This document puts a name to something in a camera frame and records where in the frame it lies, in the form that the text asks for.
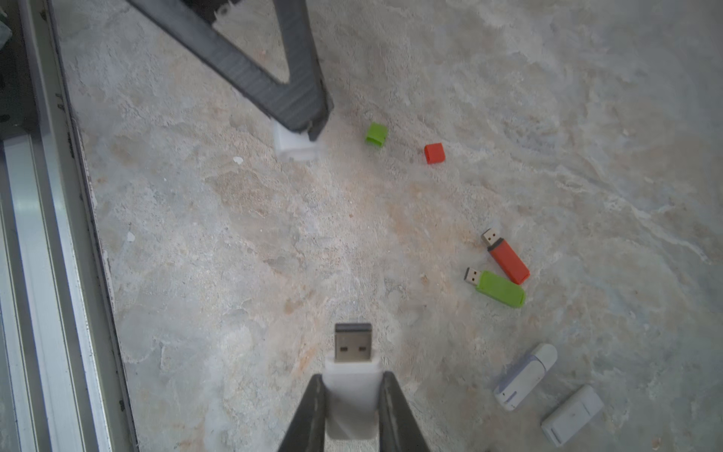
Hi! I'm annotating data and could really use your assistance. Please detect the red usb cap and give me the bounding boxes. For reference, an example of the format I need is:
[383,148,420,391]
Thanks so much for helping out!
[424,143,445,165]

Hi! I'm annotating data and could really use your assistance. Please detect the green usb cap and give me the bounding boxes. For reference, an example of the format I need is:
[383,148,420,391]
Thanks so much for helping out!
[365,122,389,148]

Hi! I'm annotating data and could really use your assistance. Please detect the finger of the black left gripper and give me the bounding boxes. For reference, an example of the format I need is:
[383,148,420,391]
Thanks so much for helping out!
[131,0,285,120]
[271,1,333,141]

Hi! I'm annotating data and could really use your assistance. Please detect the white square usb cap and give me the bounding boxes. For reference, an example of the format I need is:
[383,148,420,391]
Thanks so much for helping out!
[271,119,321,162]

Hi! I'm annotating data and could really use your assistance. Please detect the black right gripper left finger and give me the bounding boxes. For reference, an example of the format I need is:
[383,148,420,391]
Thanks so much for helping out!
[278,374,327,452]

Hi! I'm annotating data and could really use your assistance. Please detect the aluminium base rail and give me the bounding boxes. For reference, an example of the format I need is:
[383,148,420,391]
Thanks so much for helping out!
[1,1,137,451]

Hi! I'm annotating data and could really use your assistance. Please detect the white usb drive capped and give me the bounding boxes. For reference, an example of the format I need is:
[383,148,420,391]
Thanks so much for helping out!
[540,384,604,447]

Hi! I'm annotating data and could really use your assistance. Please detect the green usb drive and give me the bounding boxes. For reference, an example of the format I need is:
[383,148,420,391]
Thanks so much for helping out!
[464,267,526,309]

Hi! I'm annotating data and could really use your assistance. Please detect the white usb drive short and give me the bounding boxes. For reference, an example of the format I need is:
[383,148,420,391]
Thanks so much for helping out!
[322,323,382,441]

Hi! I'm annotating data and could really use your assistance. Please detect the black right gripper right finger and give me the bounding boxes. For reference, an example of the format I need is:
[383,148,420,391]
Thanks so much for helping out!
[378,371,430,452]

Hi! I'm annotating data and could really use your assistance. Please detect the red usb drive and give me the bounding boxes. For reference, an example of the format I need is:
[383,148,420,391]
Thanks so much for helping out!
[482,228,530,286]

